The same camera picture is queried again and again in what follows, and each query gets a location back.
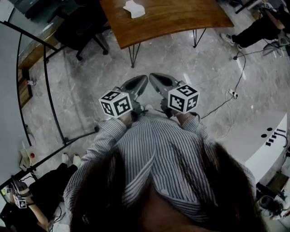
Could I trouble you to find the white floor cable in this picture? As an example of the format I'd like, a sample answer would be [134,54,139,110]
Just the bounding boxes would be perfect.
[215,92,234,139]

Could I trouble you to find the person's left forearm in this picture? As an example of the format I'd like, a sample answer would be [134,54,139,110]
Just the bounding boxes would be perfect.
[85,112,133,164]

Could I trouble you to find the black hairpin table leg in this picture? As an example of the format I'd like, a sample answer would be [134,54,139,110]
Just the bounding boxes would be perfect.
[192,28,207,48]
[128,42,141,68]

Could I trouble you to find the red emergency stop button box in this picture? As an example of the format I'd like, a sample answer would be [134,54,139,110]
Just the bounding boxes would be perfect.
[19,146,39,172]

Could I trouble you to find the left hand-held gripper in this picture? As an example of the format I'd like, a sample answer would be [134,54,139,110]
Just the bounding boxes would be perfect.
[99,74,149,121]

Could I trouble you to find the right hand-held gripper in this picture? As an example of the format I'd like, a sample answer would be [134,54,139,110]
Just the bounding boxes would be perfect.
[149,72,200,119]

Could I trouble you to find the black headphones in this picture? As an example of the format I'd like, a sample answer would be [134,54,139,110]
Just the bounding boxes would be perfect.
[257,194,285,217]

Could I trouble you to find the black floor cable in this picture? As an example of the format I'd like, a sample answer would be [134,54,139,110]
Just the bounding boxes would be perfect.
[201,51,247,120]

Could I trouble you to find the wooden bench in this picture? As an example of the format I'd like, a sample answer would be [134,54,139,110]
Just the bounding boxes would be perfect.
[17,22,65,108]

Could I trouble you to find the person's striped shirt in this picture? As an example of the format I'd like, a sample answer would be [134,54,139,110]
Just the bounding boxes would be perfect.
[63,108,257,224]

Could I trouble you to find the black metal frame rack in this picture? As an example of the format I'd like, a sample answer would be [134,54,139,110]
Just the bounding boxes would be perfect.
[0,20,100,183]

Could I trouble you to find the black office chair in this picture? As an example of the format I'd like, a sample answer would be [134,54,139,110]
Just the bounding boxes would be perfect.
[53,0,112,62]

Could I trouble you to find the white desk with black buttons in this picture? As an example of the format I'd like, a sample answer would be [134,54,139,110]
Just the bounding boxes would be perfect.
[216,110,289,184]

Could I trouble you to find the person's right forearm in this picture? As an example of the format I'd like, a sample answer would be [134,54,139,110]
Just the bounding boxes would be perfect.
[172,110,212,146]

